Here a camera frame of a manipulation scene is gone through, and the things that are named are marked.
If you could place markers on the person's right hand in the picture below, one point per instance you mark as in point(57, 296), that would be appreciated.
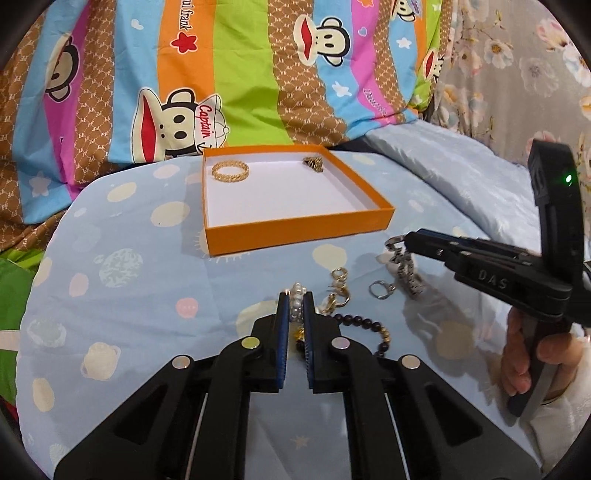
point(516, 355)

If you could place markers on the blue dotted sheet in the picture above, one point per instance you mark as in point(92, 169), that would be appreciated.
point(138, 258)

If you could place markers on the small gold ornament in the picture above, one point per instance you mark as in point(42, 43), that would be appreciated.
point(314, 163)

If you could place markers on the grey floral cloth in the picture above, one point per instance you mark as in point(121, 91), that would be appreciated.
point(498, 78)

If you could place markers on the pale blue satin cloth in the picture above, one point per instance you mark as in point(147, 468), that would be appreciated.
point(452, 157)

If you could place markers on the orange cardboard box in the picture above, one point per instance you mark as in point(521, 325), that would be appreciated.
point(286, 198)

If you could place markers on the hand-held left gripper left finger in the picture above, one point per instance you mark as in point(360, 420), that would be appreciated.
point(280, 350)

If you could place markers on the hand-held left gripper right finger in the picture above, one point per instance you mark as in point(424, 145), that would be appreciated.
point(310, 350)

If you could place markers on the striped monkey print blanket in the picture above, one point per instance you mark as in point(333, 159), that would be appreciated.
point(240, 69)

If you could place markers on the person's right forearm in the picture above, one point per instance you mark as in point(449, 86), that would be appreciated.
point(570, 415)

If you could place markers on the green cloth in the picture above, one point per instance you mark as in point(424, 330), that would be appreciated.
point(14, 314)

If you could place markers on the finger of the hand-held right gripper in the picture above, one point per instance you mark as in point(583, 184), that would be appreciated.
point(466, 242)
point(494, 279)

